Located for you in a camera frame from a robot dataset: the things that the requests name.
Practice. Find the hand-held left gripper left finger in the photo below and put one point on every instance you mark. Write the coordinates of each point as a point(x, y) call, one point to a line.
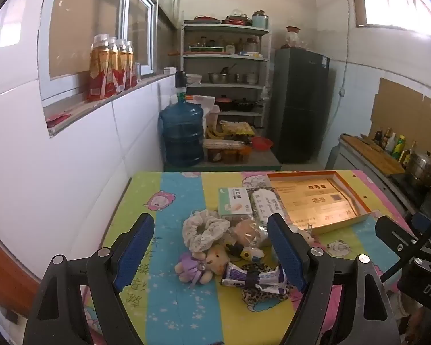
point(134, 251)

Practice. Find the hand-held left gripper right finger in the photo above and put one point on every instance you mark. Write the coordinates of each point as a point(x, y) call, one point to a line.
point(285, 255)

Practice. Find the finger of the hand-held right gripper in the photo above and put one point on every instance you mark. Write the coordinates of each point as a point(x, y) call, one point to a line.
point(423, 220)
point(391, 233)

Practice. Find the white yellow banded packet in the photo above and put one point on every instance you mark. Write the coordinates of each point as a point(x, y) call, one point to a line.
point(251, 255)

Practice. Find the beige plush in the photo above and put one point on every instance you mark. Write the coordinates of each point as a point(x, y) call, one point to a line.
point(247, 231)

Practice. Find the leopard print cloth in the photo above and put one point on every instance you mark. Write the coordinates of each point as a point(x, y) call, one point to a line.
point(262, 300)

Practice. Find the purple white banded packet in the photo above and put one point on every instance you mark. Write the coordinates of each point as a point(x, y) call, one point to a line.
point(237, 275)

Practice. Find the purple dressed plush bear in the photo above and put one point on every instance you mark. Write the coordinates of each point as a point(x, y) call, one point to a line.
point(192, 267)

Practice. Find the beige lace scrunchie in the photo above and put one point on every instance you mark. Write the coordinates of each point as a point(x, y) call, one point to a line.
point(194, 230)

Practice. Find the orange cardboard tray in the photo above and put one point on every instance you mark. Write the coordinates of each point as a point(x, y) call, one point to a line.
point(309, 194)

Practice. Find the grey gas stove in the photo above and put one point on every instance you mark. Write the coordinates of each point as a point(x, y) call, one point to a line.
point(409, 187)

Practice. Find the steel cooking pot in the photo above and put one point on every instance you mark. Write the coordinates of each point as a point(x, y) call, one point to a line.
point(422, 170)

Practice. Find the floral tissue pack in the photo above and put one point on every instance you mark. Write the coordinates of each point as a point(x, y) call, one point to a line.
point(267, 203)

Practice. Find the white green carton box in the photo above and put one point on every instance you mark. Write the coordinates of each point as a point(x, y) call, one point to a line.
point(233, 201)

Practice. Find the green yellow bottle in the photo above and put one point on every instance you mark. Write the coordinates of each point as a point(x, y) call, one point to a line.
point(400, 147)

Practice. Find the wooden cutting board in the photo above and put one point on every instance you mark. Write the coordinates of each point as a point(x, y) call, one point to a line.
point(373, 154)

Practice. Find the white condiment bottle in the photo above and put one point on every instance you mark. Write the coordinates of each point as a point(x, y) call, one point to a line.
point(390, 143)

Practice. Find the grey kitchen counter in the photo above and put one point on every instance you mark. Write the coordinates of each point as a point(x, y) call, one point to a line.
point(348, 158)

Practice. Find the dark sauce bottle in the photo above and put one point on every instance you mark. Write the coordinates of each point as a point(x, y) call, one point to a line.
point(378, 138)

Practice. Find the red plastic basket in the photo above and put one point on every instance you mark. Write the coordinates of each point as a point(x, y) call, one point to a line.
point(262, 143)

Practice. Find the pack of dried noodles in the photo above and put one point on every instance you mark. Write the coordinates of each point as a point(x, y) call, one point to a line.
point(222, 144)

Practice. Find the blue water jug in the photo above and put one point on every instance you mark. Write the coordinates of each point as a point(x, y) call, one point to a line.
point(181, 133)

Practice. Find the dark grey fridge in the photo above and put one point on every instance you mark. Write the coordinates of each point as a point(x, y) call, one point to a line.
point(298, 115)

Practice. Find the bunch of bananas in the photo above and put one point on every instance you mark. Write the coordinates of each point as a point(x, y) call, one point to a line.
point(213, 133)

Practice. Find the red packet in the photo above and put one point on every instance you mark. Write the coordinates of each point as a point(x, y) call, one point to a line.
point(59, 119)

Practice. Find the black wok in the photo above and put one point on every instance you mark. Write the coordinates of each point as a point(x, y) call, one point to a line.
point(246, 105)

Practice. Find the red lidded pot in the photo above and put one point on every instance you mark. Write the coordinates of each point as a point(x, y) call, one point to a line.
point(223, 103)

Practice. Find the white plastic bag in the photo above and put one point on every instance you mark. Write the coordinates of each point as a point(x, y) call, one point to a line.
point(203, 102)

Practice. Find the black water pump dispenser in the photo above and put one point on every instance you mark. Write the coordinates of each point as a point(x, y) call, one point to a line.
point(180, 81)

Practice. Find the clear drinking glass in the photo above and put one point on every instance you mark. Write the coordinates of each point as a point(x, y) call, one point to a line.
point(139, 73)

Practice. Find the small white box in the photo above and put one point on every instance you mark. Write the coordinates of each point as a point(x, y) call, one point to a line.
point(170, 70)

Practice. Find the steel bowl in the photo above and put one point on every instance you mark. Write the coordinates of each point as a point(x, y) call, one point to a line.
point(219, 78)

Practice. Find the white metal shelf rack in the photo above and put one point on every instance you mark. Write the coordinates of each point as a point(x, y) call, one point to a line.
point(222, 57)

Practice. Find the glass jar red lid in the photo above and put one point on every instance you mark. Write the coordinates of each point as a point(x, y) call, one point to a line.
point(292, 38)

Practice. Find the sliding window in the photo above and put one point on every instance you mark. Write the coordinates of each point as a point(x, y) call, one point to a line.
point(86, 25)

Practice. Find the teal enamel pot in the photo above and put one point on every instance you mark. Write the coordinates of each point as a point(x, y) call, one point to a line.
point(260, 21)

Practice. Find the red pan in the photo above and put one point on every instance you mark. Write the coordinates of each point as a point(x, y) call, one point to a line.
point(236, 19)

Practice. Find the flat red lid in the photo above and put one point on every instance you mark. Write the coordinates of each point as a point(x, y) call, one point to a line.
point(205, 18)

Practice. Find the cardboard wall sheet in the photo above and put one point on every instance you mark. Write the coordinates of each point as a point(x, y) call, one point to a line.
point(402, 115)

